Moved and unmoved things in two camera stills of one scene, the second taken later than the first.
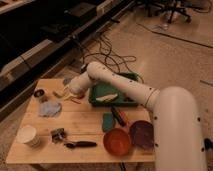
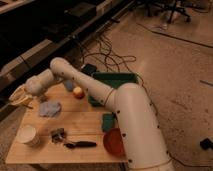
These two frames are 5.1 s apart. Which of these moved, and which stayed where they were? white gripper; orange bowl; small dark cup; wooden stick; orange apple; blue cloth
Moved: wooden stick; white gripper
Stayed: orange bowl; small dark cup; blue cloth; orange apple
